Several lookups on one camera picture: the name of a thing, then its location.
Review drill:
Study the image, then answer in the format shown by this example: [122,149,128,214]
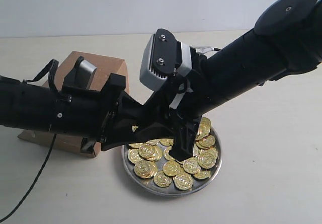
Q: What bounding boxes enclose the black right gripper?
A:
[148,52,216,161]

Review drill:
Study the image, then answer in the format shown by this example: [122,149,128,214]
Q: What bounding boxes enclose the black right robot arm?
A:
[140,0,321,160]

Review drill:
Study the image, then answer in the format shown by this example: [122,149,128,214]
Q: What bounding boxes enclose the gold coin far left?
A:
[129,142,142,148]

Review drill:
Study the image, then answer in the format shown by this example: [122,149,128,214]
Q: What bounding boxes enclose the gold coin front bottom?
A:
[174,173,193,190]

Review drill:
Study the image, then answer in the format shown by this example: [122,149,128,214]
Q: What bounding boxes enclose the gold coin right side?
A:
[197,153,216,169]

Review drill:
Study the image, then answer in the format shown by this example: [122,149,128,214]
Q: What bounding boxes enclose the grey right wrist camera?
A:
[139,28,192,92]

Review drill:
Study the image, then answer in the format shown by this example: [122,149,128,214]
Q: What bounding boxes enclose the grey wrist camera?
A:
[72,56,97,90]
[139,28,192,92]

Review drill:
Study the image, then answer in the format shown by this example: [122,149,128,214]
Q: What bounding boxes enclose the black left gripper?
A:
[49,74,166,151]

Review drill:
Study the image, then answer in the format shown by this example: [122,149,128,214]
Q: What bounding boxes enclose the brown cardboard slotted box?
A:
[17,51,128,158]

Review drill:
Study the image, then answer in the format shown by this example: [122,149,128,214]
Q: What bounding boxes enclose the gold coin lower left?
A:
[134,160,158,179]

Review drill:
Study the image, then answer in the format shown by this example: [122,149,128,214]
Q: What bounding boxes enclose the gold coin bottom left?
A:
[153,171,172,188]

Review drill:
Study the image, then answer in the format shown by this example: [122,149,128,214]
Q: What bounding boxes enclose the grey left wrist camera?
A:
[72,56,97,90]

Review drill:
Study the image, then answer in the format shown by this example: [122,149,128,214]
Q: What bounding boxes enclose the round silver metal plate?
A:
[122,119,222,197]

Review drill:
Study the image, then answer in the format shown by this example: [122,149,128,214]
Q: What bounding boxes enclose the gold coin left stack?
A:
[138,144,163,161]

